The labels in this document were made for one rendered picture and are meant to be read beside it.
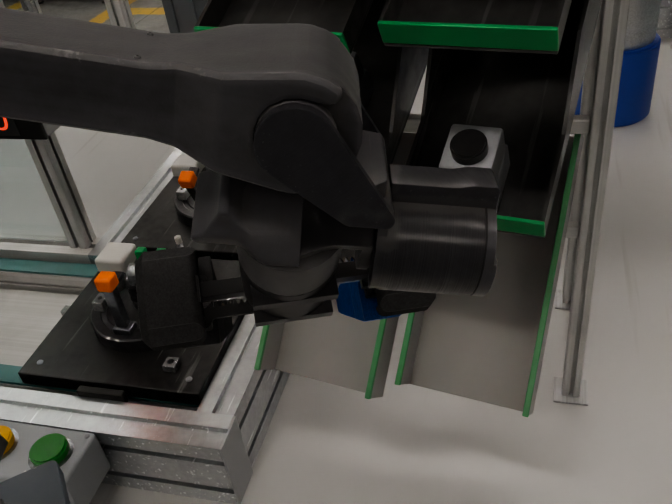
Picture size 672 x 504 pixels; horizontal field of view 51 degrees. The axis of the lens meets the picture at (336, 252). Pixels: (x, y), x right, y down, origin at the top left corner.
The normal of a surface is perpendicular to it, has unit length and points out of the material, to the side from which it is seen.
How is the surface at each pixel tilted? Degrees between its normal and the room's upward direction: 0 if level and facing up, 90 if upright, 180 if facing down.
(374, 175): 2
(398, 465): 0
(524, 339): 45
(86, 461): 90
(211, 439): 0
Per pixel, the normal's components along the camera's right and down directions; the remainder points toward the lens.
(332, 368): -0.37, -0.15
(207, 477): -0.25, 0.61
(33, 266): -0.12, -0.79
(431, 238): 0.06, 0.07
